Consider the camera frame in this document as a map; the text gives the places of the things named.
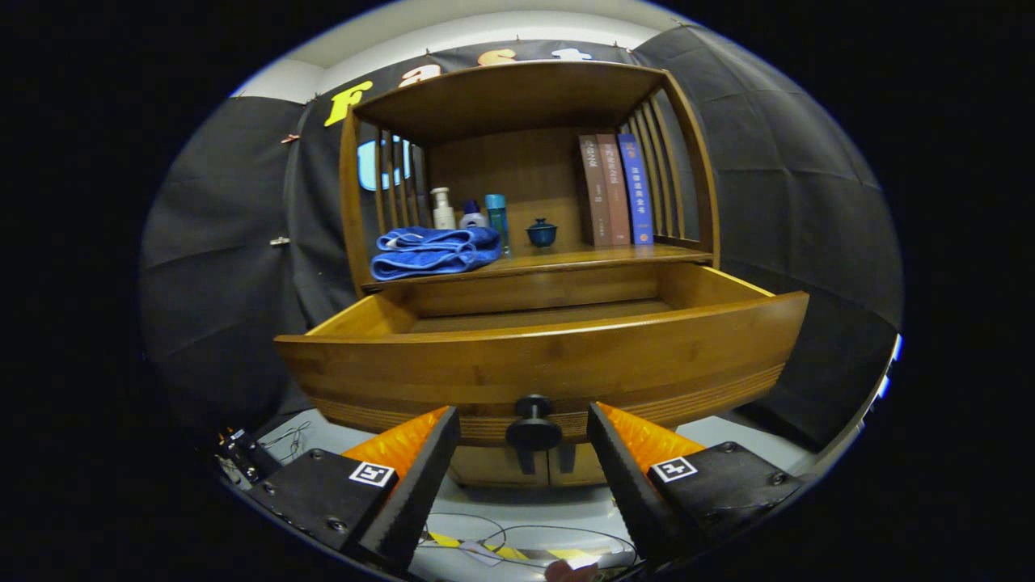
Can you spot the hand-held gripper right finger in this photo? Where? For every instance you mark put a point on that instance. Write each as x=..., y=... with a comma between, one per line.
x=627, y=485

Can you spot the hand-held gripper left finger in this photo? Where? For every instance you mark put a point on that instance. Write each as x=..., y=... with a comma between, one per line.
x=420, y=485

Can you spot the wooden drawer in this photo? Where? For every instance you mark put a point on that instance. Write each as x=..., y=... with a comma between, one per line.
x=566, y=364

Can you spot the wooden cabinet door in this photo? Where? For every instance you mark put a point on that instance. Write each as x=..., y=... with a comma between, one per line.
x=588, y=469
x=485, y=470

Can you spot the wooden countertop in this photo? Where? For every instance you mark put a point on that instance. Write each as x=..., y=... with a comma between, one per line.
x=566, y=259

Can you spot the wooden cabinet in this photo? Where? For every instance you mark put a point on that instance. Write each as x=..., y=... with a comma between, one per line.
x=525, y=170

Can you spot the yellow floor tape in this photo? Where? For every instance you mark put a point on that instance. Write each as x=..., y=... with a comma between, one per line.
x=501, y=551

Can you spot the folded blue towel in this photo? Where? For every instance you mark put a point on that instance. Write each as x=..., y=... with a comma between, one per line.
x=437, y=255

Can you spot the blue lidded teacup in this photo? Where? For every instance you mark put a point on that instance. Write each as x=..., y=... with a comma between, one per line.
x=542, y=234

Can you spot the white pump bottle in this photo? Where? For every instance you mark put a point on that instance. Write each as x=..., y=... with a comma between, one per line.
x=443, y=217

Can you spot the white bottle with blue cap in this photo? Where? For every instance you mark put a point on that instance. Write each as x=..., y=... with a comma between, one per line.
x=473, y=220

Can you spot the clear blue bottle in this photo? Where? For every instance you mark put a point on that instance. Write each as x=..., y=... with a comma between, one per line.
x=496, y=218

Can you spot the reddish brown book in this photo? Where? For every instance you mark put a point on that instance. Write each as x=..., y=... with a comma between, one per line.
x=616, y=194

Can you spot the blue book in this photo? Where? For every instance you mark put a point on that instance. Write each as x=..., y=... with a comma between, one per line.
x=637, y=194

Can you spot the dark brown book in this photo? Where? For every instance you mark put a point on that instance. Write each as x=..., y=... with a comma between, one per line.
x=596, y=194

